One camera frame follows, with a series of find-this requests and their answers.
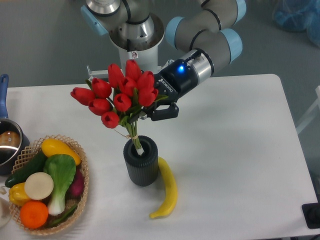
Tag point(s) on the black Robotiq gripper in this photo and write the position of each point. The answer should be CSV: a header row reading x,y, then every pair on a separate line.
x,y
174,81

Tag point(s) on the red tulip bouquet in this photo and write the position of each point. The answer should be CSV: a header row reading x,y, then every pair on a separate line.
x,y
117,100

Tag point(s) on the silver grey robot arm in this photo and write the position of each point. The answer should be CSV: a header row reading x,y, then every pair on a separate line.
x,y
182,54

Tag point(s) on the dark grey ribbed vase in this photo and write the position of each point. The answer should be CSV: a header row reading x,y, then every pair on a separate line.
x,y
142,169

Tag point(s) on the yellow banana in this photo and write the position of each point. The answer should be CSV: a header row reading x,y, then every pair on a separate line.
x,y
171,191

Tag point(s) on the green bok choy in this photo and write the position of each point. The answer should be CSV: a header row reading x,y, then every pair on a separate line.
x,y
62,169

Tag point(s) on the yellow squash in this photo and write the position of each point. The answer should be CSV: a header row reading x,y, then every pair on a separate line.
x,y
53,146

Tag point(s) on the purple red sweet potato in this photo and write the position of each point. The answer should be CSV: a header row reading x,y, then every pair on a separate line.
x,y
77,186

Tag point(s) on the dark green cucumber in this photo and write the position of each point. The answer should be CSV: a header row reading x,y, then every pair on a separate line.
x,y
35,165

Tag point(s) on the green bean pod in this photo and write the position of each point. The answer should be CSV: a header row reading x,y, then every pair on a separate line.
x,y
62,218

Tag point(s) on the woven wicker basket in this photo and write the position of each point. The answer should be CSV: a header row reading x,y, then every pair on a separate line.
x,y
71,201

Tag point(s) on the white round radish slice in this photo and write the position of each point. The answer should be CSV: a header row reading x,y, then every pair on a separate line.
x,y
39,186

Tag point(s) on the orange fruit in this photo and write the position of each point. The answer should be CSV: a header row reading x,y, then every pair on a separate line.
x,y
34,214

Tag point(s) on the yellow bell pepper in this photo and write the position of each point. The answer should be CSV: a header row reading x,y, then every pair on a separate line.
x,y
17,195

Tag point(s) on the black device at table edge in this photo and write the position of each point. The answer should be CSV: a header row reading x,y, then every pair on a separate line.
x,y
311,212

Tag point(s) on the small garlic clove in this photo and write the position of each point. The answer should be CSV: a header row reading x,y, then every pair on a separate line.
x,y
2,190

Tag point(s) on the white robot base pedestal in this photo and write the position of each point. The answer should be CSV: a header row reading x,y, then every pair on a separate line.
x,y
136,38

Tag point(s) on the white frame at right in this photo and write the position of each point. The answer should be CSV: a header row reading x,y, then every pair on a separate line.
x,y
309,114

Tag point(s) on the blue handled saucepan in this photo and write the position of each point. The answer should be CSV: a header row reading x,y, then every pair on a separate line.
x,y
12,138

